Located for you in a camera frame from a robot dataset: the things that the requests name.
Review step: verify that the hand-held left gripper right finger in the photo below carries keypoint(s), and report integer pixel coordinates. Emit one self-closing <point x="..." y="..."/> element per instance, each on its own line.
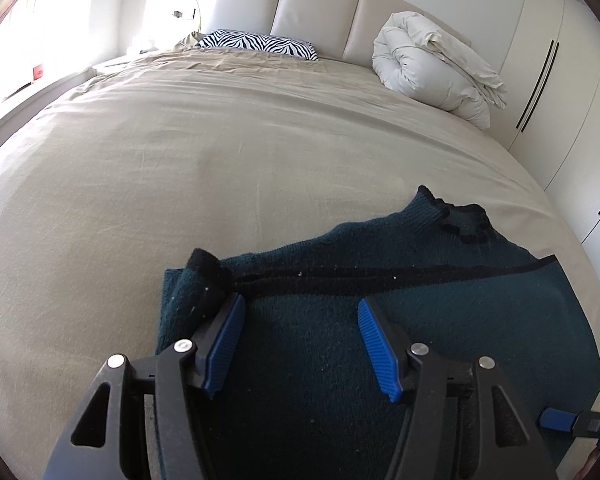
<point x="379" y="351"/>

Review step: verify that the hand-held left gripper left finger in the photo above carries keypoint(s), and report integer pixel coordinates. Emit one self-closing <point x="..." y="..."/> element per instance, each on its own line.
<point x="225" y="341"/>

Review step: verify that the dark green knit sweater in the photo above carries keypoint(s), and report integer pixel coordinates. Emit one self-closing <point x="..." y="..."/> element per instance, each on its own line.
<point x="455" y="310"/>

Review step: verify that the person's right hand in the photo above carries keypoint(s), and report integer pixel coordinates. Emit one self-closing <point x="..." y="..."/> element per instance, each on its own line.
<point x="587" y="466"/>

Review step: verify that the bed with beige sheet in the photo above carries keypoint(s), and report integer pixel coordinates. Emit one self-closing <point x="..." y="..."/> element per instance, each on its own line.
<point x="230" y="160"/>

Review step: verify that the white folded duvet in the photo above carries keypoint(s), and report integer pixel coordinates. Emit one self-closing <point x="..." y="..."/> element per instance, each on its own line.
<point x="430" y="70"/>

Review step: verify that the zebra print pillow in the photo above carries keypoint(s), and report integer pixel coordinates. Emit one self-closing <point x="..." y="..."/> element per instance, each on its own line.
<point x="260" y="44"/>

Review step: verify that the white nightstand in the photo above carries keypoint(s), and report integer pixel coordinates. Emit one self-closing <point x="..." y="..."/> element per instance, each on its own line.
<point x="111" y="64"/>

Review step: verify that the beige pillow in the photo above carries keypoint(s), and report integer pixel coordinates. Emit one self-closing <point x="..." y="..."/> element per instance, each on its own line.
<point x="189" y="41"/>

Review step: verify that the white wardrobe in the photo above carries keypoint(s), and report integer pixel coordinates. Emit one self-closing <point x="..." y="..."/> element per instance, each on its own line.
<point x="570" y="85"/>

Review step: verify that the small red box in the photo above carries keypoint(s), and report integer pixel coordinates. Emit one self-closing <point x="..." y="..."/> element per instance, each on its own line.
<point x="38" y="70"/>

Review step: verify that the beige padded headboard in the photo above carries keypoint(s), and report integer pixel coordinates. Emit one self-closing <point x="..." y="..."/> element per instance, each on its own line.
<point x="320" y="5"/>

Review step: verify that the wall switch panel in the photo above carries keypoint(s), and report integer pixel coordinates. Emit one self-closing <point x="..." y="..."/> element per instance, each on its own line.
<point x="182" y="13"/>

